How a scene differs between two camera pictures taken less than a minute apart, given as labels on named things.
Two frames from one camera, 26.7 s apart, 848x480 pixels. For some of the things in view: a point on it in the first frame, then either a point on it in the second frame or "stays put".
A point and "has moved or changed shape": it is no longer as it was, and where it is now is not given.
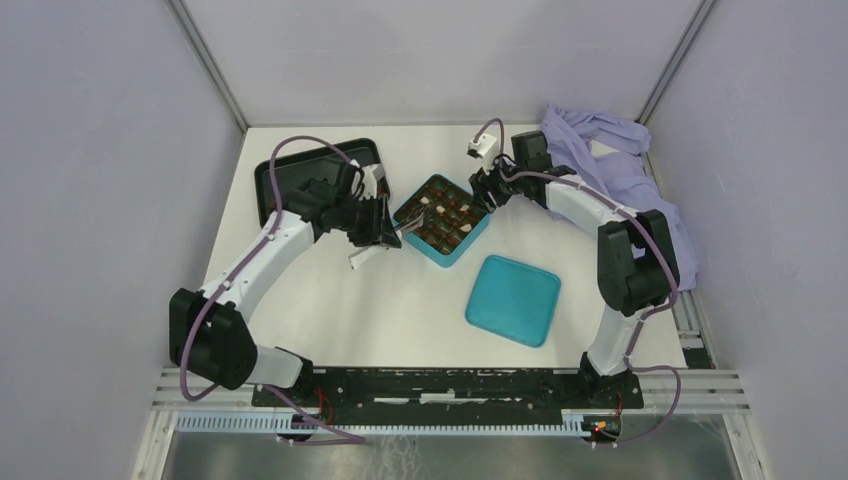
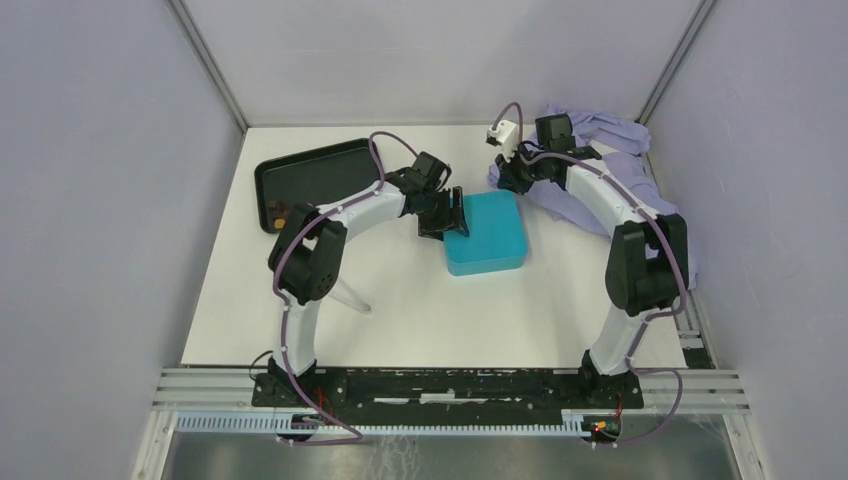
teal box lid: (513, 299) -> (496, 229)
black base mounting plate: (463, 389) stays put
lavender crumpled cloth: (612, 154) stays put
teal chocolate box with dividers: (452, 220) has moved or changed shape
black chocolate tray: (294, 171) stays put
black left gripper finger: (385, 233) -> (456, 215)
